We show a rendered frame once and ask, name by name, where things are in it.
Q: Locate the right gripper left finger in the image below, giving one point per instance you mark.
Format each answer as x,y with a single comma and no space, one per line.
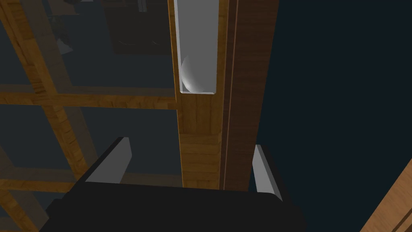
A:
112,164

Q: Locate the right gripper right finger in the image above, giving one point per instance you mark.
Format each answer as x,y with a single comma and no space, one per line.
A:
262,175

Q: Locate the wooden glass-pane door leaf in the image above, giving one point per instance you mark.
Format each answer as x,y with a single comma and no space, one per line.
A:
199,145

